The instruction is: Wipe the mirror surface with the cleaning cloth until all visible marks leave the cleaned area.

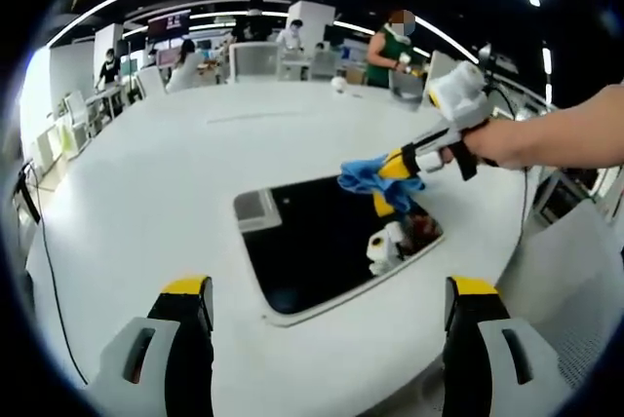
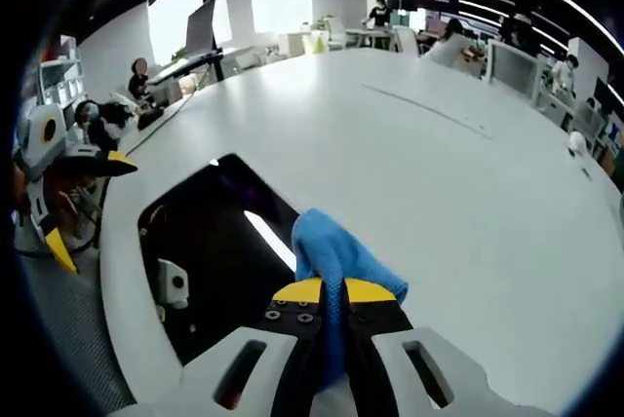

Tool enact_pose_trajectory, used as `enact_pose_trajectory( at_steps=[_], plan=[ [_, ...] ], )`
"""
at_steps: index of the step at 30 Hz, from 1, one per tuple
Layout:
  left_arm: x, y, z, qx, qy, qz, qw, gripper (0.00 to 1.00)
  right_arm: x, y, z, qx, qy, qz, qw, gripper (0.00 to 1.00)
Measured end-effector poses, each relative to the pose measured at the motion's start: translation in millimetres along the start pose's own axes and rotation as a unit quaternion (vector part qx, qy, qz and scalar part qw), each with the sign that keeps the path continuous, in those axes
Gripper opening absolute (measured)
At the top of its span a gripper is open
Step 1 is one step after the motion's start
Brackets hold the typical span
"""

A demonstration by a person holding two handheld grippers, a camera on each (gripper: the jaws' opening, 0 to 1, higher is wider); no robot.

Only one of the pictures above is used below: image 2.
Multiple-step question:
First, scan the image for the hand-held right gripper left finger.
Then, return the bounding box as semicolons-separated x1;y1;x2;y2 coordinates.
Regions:
179;276;327;417

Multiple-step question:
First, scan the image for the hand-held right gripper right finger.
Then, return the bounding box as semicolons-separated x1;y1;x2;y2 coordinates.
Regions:
340;277;560;417

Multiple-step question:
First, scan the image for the blue cleaning cloth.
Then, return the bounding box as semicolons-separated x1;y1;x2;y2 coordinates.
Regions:
291;207;410;394

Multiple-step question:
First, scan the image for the grey mesh office chair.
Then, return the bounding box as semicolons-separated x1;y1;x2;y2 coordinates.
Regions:
19;250;138;411

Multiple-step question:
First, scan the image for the white storage shelf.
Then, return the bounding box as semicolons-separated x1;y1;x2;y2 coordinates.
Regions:
37;34;88;112

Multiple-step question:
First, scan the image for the grey monitor on stand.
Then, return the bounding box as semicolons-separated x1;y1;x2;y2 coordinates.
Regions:
182;0;219;57

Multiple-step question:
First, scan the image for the small white round object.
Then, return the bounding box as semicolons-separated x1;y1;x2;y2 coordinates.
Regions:
566;130;587;159

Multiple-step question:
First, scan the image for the white framed grey panel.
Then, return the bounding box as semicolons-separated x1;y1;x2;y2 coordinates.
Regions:
486;38;538;97

